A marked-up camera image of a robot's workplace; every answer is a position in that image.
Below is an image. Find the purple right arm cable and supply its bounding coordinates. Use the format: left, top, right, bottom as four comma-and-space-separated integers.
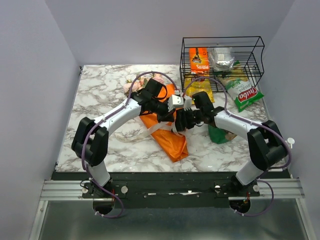
183, 76, 293, 217

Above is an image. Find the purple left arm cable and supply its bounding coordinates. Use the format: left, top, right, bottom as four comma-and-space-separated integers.
81, 71, 181, 218

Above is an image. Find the aluminium frame rail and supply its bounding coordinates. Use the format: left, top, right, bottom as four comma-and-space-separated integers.
29, 178, 317, 240

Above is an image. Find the yellow lays chip bag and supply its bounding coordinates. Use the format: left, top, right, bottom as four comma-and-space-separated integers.
183, 74, 215, 103

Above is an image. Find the orange razor package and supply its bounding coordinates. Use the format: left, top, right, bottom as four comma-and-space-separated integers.
189, 47, 210, 74

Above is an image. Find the pink fake flower bunch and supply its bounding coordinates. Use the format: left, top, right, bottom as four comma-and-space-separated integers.
142, 73, 165, 84

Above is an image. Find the black wire basket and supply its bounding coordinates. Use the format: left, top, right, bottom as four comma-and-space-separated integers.
179, 35, 265, 93

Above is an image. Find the silver foil packet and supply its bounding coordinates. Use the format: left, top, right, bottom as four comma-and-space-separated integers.
208, 47, 235, 72

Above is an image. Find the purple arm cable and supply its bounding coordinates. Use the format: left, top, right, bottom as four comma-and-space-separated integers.
183, 76, 293, 217
81, 71, 181, 218

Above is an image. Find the green brown snack bag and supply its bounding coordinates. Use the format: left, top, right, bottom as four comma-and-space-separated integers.
208, 125, 237, 144

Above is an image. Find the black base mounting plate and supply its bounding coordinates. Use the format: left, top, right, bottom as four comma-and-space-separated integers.
52, 171, 292, 213

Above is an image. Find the cream printed ribbon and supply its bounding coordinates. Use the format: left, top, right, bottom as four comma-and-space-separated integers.
113, 122, 184, 143

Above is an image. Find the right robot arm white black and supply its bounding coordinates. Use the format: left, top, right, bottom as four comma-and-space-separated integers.
168, 91, 289, 196

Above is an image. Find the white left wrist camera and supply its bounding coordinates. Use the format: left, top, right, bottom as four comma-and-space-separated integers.
167, 94, 184, 112

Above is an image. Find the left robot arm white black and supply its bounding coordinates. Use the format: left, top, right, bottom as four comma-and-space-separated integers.
71, 78, 174, 198

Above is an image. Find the cream lotion pump bottle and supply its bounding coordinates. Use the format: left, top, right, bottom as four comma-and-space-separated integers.
286, 137, 296, 149

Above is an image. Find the orange wrapping paper sheet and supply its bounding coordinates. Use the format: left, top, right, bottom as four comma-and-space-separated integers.
127, 83, 189, 163

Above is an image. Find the green white cassava chip bag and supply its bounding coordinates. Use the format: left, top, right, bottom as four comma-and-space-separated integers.
218, 61, 264, 113

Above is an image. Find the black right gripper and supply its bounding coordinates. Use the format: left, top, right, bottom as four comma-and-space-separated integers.
171, 107, 204, 132

